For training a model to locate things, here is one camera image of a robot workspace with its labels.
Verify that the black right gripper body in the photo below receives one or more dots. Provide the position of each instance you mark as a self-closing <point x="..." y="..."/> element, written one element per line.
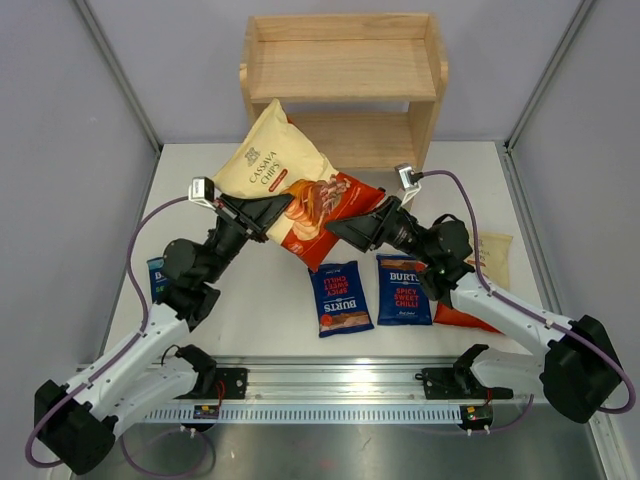
<point x="397" y="230"/>

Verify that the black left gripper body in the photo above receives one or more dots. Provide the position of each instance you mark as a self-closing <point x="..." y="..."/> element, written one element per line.
<point x="231" y="234"/>

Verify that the blue spicy chilli bag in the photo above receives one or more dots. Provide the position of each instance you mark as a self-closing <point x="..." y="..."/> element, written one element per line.
<point x="339" y="299"/>
<point x="401" y="298"/>

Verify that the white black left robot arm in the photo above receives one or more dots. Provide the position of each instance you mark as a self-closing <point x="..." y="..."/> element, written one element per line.
<point x="80" y="420"/>

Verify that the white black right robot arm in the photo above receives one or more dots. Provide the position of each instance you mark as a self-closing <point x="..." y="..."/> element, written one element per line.
<point x="572" y="363"/>

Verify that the wooden two-tier shelf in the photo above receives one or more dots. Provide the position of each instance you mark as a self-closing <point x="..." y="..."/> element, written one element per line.
<point x="370" y="86"/>

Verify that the blue sea salt vinegar bag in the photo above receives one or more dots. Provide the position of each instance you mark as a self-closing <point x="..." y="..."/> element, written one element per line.
<point x="158" y="281"/>

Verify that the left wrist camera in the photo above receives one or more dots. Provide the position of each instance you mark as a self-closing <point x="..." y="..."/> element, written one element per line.
<point x="201" y="192"/>

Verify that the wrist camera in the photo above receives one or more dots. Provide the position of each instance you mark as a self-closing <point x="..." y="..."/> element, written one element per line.
<point x="201" y="192"/>
<point x="409" y="179"/>

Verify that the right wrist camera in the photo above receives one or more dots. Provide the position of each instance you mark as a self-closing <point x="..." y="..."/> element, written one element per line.
<point x="409" y="179"/>

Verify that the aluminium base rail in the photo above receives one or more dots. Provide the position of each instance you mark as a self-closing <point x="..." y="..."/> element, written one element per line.
<point x="388" y="391"/>

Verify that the aluminium frame post left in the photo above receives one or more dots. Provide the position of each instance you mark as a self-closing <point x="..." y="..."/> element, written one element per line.
<point x="107" y="53"/>

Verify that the aluminium frame post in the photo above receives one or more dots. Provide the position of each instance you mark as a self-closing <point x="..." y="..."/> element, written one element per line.
<point x="107" y="53"/>
<point x="561" y="50"/>

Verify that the aluminium frame post right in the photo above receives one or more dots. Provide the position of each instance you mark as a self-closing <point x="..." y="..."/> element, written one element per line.
<point x="561" y="50"/>

